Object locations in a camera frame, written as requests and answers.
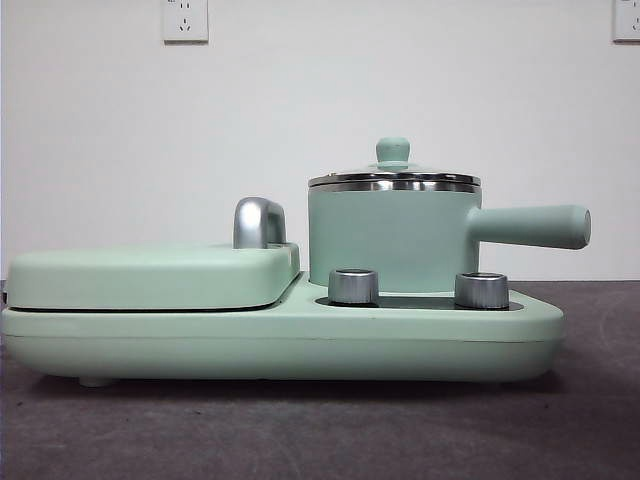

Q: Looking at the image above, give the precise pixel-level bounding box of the glass lid with green knob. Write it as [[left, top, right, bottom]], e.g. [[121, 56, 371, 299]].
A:
[[307, 137, 477, 194]]

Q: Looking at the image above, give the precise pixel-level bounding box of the silver control knob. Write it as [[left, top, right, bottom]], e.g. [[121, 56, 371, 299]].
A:
[[327, 268, 380, 305], [453, 271, 511, 309]]

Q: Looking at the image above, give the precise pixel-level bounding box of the green breakfast machine base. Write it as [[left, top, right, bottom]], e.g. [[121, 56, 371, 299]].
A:
[[0, 287, 566, 389]]

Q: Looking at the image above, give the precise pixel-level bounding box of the green hinged griddle cover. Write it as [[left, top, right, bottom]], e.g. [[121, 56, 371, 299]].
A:
[[5, 240, 302, 309]]

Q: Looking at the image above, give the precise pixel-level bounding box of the green pot with handle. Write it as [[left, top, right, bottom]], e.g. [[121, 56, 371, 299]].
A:
[[306, 174, 593, 294]]

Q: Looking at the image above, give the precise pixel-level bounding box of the silver griddle cover handle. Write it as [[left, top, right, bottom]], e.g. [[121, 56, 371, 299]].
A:
[[232, 196, 287, 250]]

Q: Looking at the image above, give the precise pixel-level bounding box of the white wall socket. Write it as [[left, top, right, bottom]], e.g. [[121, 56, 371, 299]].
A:
[[162, 0, 210, 45], [612, 0, 640, 43]]

